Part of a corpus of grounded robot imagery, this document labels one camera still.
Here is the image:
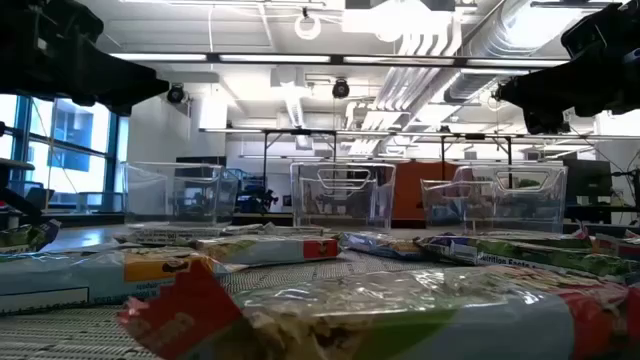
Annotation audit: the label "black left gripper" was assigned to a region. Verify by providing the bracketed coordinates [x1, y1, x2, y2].
[0, 45, 171, 117]

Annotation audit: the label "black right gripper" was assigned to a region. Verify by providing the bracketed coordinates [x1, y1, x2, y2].
[514, 43, 640, 134]

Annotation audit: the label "foreground clear snack bag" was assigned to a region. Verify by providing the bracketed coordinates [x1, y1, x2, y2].
[115, 263, 640, 360]

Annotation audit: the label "fluorescent ceiling light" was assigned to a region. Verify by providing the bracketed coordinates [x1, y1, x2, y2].
[465, 57, 570, 69]
[218, 53, 332, 64]
[342, 55, 457, 66]
[108, 52, 209, 63]

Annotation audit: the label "large glass window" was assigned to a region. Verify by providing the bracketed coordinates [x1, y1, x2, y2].
[0, 93, 130, 214]

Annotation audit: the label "black computer monitor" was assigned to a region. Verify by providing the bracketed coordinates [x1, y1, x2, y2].
[563, 158, 613, 200]

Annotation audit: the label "clear plastic bin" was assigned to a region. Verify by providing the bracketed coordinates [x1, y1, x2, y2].
[289, 160, 397, 234]
[122, 160, 240, 227]
[420, 163, 569, 236]

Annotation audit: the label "dark background desk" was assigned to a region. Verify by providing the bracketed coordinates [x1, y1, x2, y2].
[564, 202, 640, 236]

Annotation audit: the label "white ceiling pipes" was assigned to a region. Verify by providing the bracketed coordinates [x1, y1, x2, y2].
[372, 27, 464, 114]

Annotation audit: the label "orange partition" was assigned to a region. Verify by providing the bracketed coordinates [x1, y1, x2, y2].
[392, 160, 464, 222]

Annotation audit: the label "blue black background equipment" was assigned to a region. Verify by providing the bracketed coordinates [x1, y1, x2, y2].
[234, 169, 280, 215]

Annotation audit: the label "black background frame rig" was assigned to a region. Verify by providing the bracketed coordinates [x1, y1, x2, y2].
[439, 132, 514, 190]
[260, 127, 339, 201]

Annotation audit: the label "silver ventilation duct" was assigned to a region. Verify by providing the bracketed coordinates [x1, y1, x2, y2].
[443, 0, 569, 104]

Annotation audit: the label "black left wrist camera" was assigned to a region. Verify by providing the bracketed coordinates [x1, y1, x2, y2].
[0, 0, 105, 51]

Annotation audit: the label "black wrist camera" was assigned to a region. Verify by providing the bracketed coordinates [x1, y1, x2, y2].
[559, 0, 640, 58]
[0, 0, 105, 51]

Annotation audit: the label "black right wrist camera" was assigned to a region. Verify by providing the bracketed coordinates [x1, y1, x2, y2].
[559, 0, 640, 58]

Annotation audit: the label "white ceiling duct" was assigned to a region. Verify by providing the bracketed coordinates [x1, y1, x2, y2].
[269, 65, 307, 130]

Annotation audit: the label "white ring lamp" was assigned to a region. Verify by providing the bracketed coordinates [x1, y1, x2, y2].
[293, 13, 323, 42]

